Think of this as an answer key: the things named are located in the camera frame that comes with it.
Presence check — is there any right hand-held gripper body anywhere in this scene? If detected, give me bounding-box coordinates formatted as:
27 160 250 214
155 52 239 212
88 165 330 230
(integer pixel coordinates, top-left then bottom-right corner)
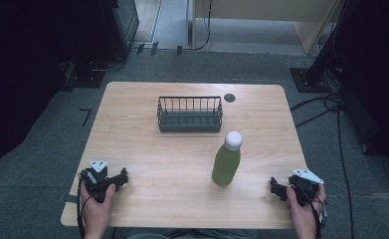
288 168 325 207

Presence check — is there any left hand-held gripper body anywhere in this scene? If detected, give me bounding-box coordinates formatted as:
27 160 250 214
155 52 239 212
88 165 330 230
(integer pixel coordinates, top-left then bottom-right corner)
81 159 121 204

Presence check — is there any person's right hand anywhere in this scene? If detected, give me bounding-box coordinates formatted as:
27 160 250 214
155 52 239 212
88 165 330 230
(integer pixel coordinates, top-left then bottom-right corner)
286 182 327 233

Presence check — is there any person's left hand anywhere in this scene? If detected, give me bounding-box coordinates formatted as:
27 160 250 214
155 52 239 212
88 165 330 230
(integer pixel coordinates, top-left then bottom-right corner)
78 172 117 232

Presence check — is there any green bottle with white cap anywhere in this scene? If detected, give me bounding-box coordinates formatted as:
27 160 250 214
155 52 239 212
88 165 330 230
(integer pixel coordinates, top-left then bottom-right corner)
211 129 244 187

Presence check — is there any person's clothing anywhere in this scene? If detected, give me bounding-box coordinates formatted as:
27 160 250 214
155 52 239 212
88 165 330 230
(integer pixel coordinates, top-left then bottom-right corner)
124 227 260 239

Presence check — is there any black cabinet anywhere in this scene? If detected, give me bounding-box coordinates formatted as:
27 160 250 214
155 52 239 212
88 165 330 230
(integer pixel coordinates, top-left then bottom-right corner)
60 0 140 90

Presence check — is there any light wooden furniture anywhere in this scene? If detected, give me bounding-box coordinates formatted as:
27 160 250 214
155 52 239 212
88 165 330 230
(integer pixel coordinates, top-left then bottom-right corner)
191 0 344 56

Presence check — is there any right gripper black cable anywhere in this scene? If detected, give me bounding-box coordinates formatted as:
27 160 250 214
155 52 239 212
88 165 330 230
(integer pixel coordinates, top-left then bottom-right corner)
292 181 323 239

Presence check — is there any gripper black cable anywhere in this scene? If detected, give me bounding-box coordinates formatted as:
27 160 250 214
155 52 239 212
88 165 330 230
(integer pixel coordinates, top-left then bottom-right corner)
76 174 95 239
292 181 323 239

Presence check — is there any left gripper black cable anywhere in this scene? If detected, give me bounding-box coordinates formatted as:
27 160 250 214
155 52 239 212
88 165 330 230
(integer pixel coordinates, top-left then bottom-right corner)
76 174 95 239

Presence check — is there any black floor cable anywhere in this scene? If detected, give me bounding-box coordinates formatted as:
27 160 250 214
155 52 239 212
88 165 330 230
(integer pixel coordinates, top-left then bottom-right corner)
290 93 355 239

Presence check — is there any dark wire basket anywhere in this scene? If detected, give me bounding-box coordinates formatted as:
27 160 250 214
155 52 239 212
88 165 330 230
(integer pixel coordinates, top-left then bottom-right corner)
156 96 224 133

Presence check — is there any black stand with base plate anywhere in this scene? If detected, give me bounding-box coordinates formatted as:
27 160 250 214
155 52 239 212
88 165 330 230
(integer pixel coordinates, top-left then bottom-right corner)
289 0 359 94

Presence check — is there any black hanging cable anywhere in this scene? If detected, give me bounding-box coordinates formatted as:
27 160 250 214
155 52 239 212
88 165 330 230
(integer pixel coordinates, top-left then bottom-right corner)
191 0 214 52

